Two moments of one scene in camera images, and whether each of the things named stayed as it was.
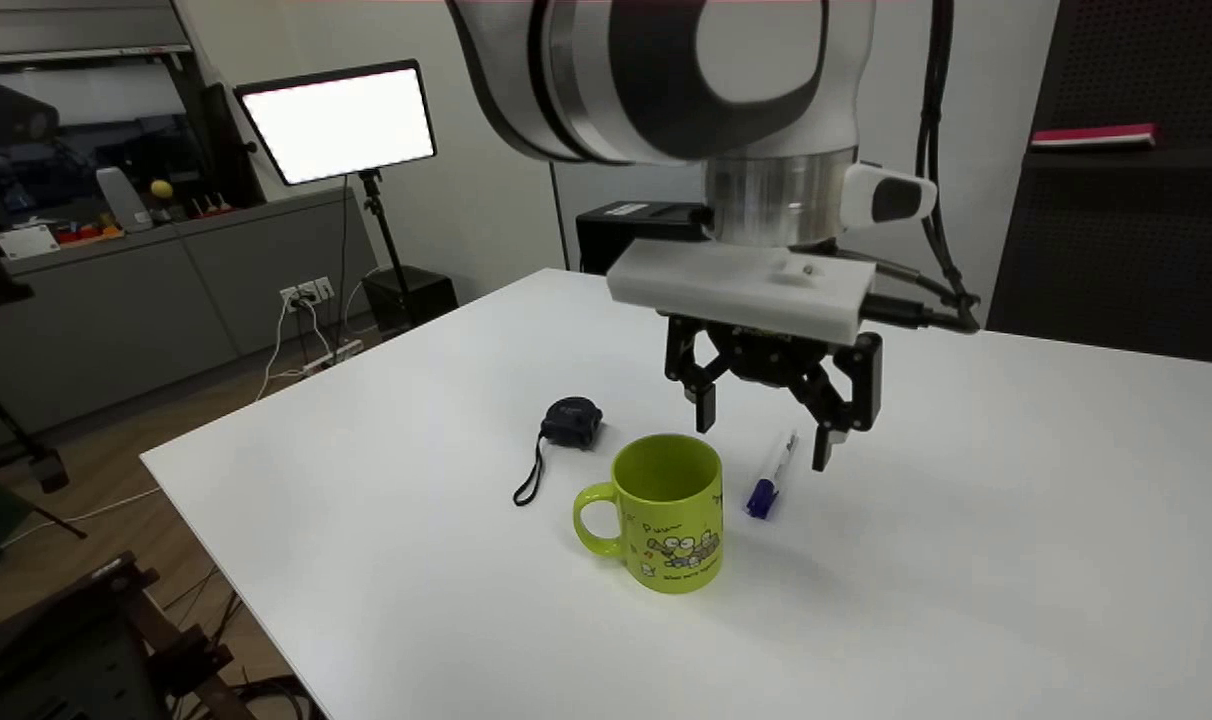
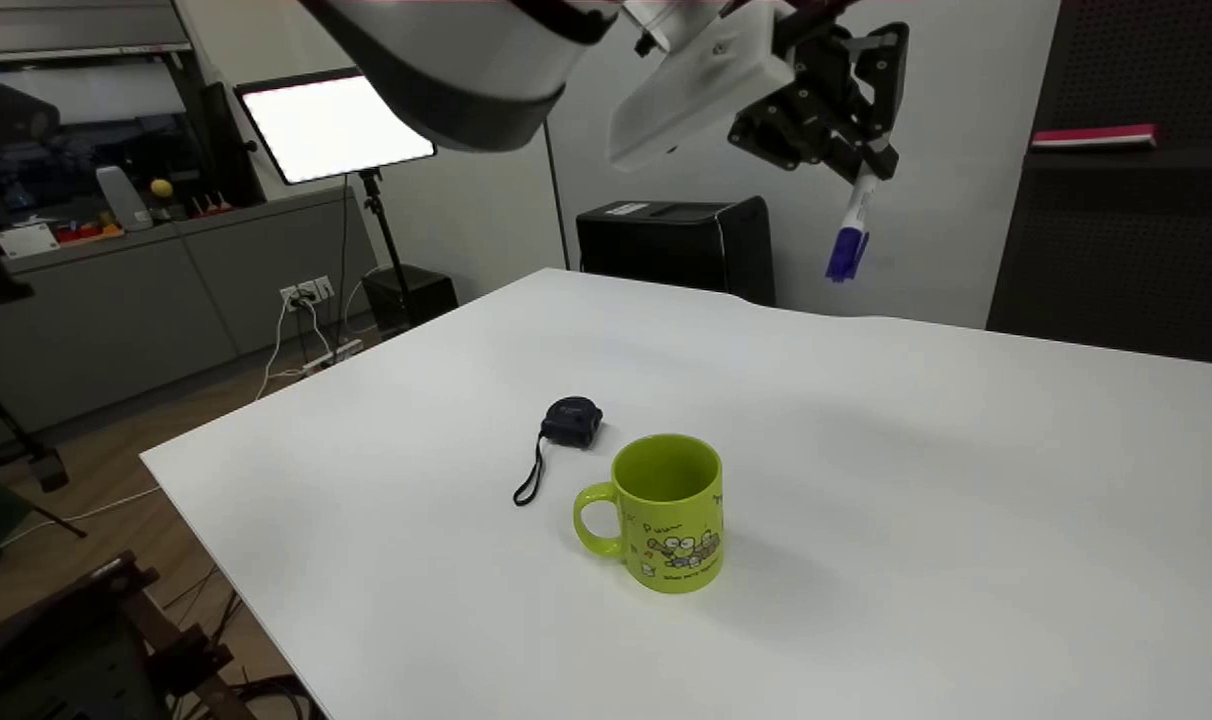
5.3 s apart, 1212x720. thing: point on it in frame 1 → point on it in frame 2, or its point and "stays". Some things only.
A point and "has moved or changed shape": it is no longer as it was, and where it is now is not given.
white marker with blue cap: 764,488 has moved or changed shape
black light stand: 391,246 stays
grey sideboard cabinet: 141,313 stays
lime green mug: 661,513 stays
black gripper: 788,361 → 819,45
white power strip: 306,292 stays
